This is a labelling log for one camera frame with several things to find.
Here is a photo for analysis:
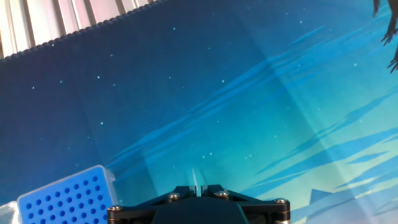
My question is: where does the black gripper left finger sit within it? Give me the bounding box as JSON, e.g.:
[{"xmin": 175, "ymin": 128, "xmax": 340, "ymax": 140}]
[{"xmin": 107, "ymin": 185, "xmax": 198, "ymax": 224}]

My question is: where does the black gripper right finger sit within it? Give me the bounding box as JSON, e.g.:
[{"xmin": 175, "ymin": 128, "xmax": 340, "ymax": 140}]
[{"xmin": 200, "ymin": 184, "xmax": 292, "ymax": 224}]

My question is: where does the small clear pipette tip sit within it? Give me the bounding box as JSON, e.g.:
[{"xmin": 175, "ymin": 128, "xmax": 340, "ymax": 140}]
[{"xmin": 191, "ymin": 167, "xmax": 200, "ymax": 189}]

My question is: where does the blue pipette tip holder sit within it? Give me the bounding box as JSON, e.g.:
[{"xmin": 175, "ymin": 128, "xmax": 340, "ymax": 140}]
[{"xmin": 17, "ymin": 164, "xmax": 118, "ymax": 224}]

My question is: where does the landscape print cloth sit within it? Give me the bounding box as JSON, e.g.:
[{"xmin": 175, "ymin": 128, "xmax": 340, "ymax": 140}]
[{"xmin": 0, "ymin": 0, "xmax": 398, "ymax": 224}]

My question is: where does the small clear hinged lid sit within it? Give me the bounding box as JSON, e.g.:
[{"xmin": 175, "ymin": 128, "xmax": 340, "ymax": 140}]
[{"xmin": 0, "ymin": 200, "xmax": 21, "ymax": 224}]

